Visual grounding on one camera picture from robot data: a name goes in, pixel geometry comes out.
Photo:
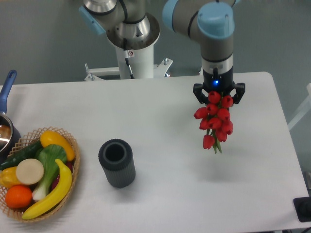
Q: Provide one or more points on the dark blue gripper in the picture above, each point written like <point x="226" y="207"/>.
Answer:
<point x="219" y="83"/>

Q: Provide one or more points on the red tulip bouquet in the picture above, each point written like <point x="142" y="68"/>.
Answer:
<point x="215" y="120"/>

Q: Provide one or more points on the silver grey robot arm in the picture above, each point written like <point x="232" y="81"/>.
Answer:
<point x="133" y="32"/>

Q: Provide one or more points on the dark grey ribbed vase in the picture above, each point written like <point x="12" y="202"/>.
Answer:
<point x="116" y="159"/>

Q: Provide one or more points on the black device at edge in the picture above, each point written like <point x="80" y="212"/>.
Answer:
<point x="303" y="208"/>

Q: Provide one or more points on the yellow squash toy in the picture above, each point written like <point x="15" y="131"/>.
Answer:
<point x="54" y="138"/>

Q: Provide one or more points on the yellow plastic banana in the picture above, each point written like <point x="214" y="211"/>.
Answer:
<point x="53" y="198"/>

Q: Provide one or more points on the green bok choy toy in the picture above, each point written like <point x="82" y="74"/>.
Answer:
<point x="47" y="158"/>

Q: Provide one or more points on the woven wicker basket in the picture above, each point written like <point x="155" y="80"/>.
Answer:
<point x="26" y="140"/>

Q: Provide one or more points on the green cucumber toy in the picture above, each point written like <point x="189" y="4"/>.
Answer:
<point x="28" y="152"/>

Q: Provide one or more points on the beige round slice toy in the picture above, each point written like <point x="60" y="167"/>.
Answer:
<point x="29" y="171"/>

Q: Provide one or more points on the orange plastic fruit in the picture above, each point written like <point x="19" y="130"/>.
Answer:
<point x="18" y="196"/>

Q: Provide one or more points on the yellow bell pepper toy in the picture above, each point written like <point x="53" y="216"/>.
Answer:
<point x="8" y="177"/>

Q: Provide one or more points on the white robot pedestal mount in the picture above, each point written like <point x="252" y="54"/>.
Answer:
<point x="132" y="64"/>

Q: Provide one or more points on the white frame at right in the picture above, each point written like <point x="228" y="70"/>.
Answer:
<point x="301" y="110"/>

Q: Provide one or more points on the blue handled saucepan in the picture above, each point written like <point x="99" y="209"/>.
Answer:
<point x="9" y="135"/>

